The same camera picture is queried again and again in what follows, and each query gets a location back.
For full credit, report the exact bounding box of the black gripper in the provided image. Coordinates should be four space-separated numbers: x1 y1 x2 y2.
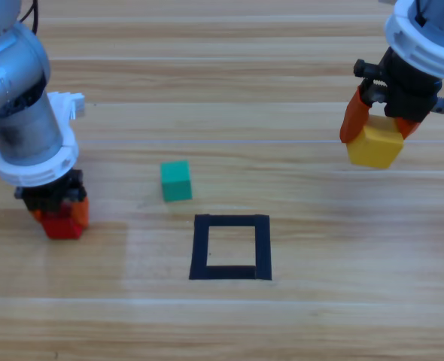
339 47 444 144
14 168 90 230

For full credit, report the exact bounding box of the red cube block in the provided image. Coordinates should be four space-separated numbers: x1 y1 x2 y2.
41 210 84 241

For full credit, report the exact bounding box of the yellow cube block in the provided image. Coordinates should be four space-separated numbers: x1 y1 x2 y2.
345 114 404 170

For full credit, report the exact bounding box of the green cube block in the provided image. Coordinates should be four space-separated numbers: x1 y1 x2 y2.
160 159 193 203

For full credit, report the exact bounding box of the black tape square outline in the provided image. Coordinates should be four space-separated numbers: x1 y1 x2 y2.
188 214 273 281

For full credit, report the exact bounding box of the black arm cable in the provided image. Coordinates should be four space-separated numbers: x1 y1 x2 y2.
413 0 430 28
18 0 39 35

